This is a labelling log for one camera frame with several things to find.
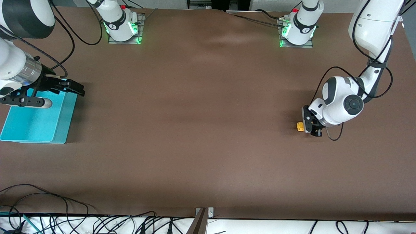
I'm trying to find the teal plastic bin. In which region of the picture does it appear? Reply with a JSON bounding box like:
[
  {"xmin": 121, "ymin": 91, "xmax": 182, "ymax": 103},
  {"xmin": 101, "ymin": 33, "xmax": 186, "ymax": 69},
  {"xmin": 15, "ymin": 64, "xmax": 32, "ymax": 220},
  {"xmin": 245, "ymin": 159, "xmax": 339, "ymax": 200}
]
[{"xmin": 0, "ymin": 79, "xmax": 78, "ymax": 144}]

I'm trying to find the brown table mat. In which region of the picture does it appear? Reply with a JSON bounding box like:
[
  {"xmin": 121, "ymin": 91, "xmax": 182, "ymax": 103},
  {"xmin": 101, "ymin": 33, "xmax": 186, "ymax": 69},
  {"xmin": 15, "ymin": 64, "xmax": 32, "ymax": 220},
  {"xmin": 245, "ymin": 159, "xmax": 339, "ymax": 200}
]
[{"xmin": 0, "ymin": 6, "xmax": 416, "ymax": 221}]

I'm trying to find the dark object behind table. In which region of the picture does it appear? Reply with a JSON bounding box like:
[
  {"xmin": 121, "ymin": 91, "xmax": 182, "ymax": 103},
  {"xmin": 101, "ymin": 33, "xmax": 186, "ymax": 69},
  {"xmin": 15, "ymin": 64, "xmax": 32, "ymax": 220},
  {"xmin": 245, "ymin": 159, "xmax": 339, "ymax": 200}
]
[{"xmin": 211, "ymin": 0, "xmax": 251, "ymax": 11}]

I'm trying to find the black left camera bracket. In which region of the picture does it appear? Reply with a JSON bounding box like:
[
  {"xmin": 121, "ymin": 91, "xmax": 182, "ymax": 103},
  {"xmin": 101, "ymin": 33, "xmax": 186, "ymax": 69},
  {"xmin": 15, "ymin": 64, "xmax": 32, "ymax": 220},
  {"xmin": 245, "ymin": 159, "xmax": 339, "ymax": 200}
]
[{"xmin": 305, "ymin": 109, "xmax": 317, "ymax": 134}]

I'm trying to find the black camera bracket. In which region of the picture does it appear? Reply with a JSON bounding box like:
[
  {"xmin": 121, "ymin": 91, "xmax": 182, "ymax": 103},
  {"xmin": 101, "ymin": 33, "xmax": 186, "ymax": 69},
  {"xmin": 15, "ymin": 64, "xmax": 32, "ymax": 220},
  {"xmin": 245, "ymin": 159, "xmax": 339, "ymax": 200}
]
[
  {"xmin": 0, "ymin": 89, "xmax": 46, "ymax": 108},
  {"xmin": 305, "ymin": 109, "xmax": 317, "ymax": 134}
]

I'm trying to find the braided right arm cable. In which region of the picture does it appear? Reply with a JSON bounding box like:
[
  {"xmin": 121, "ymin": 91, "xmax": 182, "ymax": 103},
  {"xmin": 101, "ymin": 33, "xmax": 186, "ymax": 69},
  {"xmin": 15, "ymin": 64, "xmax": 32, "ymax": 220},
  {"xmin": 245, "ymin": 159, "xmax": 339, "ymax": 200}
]
[{"xmin": 6, "ymin": 32, "xmax": 68, "ymax": 78}]

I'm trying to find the black right camera bracket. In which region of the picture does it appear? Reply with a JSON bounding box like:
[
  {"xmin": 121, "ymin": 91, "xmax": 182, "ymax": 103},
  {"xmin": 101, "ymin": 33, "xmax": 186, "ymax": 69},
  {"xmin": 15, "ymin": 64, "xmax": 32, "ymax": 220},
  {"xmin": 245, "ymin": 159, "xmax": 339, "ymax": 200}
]
[{"xmin": 0, "ymin": 89, "xmax": 46, "ymax": 108}]

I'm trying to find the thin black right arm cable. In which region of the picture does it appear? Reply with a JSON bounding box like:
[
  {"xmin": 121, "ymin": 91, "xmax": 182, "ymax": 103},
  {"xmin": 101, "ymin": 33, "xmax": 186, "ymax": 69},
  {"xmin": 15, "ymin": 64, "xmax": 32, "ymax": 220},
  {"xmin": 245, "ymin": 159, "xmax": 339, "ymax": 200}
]
[{"xmin": 52, "ymin": 16, "xmax": 76, "ymax": 70}]

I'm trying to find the black right arm loop cable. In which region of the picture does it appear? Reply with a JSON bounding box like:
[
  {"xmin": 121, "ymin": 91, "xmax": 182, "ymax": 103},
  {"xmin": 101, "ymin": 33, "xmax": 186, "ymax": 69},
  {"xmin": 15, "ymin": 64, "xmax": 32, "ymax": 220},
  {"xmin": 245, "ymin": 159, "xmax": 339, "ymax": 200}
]
[{"xmin": 49, "ymin": 0, "xmax": 103, "ymax": 46}]

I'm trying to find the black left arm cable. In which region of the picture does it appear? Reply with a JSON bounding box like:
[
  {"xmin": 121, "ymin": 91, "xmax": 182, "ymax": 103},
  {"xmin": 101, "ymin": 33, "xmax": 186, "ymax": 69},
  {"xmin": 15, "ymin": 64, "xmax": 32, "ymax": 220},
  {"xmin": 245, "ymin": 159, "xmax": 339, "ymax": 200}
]
[{"xmin": 312, "ymin": 0, "xmax": 405, "ymax": 141}]

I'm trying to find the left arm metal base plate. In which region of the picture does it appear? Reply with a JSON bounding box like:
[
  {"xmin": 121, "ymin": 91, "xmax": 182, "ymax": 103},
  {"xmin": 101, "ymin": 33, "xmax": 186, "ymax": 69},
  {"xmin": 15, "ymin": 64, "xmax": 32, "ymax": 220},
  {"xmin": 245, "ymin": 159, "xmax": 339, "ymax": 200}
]
[{"xmin": 279, "ymin": 18, "xmax": 313, "ymax": 48}]

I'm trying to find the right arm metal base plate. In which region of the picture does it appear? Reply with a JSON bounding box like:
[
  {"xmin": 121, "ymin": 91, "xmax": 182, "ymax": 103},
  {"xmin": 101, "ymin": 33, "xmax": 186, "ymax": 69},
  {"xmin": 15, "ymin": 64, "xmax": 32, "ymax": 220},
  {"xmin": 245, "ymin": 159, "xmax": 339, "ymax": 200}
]
[{"xmin": 108, "ymin": 13, "xmax": 144, "ymax": 45}]

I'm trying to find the long black loop cable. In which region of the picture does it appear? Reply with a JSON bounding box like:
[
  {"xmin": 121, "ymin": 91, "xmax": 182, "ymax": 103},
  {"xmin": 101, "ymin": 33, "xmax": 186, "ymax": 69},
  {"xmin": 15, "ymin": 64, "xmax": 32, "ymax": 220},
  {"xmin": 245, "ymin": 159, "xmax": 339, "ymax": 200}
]
[{"xmin": 0, "ymin": 184, "xmax": 96, "ymax": 212}]

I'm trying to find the black floor cable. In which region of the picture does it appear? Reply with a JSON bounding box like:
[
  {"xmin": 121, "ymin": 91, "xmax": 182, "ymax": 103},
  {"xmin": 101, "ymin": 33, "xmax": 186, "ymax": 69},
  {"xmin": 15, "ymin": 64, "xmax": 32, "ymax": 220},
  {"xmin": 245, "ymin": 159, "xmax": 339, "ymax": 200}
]
[{"xmin": 10, "ymin": 193, "xmax": 69, "ymax": 228}]

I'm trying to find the dark braided base cable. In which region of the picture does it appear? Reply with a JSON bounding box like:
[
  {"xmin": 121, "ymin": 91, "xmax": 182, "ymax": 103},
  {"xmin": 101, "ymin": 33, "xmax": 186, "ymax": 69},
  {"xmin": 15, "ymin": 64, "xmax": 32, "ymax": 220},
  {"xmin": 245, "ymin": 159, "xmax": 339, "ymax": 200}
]
[{"xmin": 232, "ymin": 14, "xmax": 283, "ymax": 26}]

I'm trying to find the black base cable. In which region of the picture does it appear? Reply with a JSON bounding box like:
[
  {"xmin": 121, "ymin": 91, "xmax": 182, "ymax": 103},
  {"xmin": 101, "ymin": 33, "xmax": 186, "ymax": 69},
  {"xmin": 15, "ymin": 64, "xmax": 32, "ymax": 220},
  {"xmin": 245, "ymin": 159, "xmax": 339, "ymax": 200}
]
[{"xmin": 255, "ymin": 9, "xmax": 280, "ymax": 19}]

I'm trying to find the small metal clamp bracket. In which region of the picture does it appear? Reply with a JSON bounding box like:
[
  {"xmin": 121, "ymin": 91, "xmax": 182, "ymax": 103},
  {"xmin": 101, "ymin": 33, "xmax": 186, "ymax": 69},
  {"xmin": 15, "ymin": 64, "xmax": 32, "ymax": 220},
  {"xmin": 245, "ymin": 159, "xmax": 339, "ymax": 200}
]
[{"xmin": 195, "ymin": 207, "xmax": 214, "ymax": 225}]

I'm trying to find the dark camera pole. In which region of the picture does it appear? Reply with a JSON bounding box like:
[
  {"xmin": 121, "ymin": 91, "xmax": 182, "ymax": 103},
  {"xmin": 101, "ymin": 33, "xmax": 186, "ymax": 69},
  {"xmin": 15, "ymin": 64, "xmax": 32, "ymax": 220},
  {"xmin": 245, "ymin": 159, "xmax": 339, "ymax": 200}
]
[{"xmin": 186, "ymin": 208, "xmax": 207, "ymax": 234}]

